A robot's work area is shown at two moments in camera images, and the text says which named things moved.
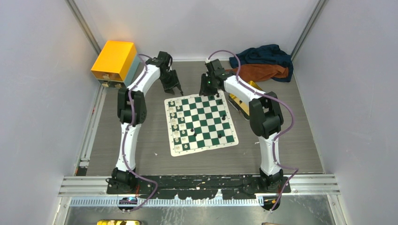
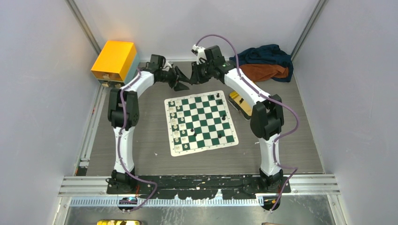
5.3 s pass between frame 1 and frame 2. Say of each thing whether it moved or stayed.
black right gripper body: moved
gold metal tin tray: stayed
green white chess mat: stayed
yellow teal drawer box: stayed
